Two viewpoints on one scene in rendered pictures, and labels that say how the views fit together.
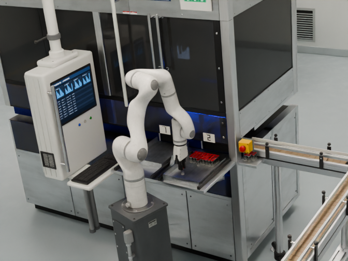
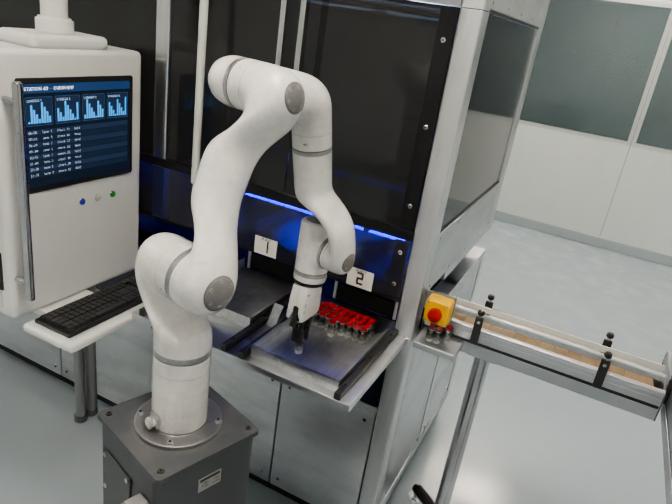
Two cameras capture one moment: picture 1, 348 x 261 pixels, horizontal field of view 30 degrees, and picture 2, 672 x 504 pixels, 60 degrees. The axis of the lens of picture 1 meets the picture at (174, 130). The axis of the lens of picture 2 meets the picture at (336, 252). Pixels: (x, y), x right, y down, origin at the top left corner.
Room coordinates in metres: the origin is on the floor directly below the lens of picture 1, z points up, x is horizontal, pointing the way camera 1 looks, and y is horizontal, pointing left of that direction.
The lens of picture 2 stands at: (2.23, 0.18, 1.73)
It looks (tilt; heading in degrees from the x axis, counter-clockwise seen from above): 22 degrees down; 349
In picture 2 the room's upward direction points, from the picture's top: 9 degrees clockwise
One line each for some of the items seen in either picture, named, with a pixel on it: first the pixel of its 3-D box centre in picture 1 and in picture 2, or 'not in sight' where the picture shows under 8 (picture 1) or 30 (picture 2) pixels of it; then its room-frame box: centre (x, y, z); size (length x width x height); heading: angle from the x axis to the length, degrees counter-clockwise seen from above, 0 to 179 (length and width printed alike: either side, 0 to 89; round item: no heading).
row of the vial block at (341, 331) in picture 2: (201, 161); (338, 326); (3.68, -0.16, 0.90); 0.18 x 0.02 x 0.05; 55
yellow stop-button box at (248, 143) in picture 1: (246, 145); (439, 309); (3.66, -0.44, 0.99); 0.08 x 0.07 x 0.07; 145
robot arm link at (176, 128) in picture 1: (179, 128); (316, 245); (3.54, -0.03, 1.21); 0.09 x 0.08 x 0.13; 41
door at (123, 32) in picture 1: (133, 57); (229, 82); (4.09, 0.21, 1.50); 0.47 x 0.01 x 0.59; 55
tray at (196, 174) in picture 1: (194, 168); (324, 340); (3.61, -0.11, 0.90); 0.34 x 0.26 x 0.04; 145
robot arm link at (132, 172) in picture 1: (128, 157); (175, 293); (3.33, 0.28, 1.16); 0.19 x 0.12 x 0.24; 41
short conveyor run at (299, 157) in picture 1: (298, 154); (539, 344); (3.61, -0.76, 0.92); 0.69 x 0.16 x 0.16; 55
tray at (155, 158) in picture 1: (159, 151); (246, 289); (3.90, 0.11, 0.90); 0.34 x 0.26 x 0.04; 145
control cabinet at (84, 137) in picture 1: (67, 111); (59, 168); (4.05, 0.70, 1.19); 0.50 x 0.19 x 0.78; 145
